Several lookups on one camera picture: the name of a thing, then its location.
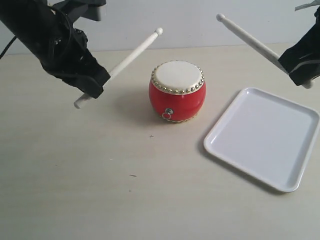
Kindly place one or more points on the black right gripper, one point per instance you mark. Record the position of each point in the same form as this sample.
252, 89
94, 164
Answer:
302, 62

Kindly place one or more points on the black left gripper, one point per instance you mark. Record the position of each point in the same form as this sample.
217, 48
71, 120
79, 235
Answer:
63, 53

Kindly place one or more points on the wooden drumstick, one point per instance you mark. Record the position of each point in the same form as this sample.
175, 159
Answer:
124, 63
258, 46

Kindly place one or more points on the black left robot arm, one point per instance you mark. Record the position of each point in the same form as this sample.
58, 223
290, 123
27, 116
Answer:
14, 14

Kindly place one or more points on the red small drum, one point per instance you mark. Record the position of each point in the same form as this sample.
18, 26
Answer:
177, 90

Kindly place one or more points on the white plastic tray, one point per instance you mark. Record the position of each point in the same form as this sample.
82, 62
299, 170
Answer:
265, 136

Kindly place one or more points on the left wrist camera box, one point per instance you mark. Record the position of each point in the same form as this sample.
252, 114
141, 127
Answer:
88, 9

